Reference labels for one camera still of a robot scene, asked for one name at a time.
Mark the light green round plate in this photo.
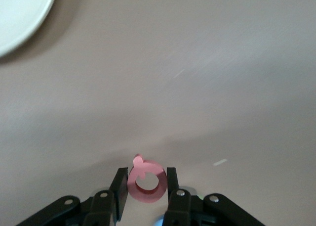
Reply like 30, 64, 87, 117
0, 0, 59, 59

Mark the pink letter Q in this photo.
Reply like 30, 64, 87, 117
127, 153, 169, 204

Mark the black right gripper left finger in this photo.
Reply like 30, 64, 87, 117
15, 167, 129, 226

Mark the brown table cover mat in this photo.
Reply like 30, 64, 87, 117
0, 0, 316, 226

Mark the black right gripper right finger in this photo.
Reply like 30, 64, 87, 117
162, 167, 267, 226

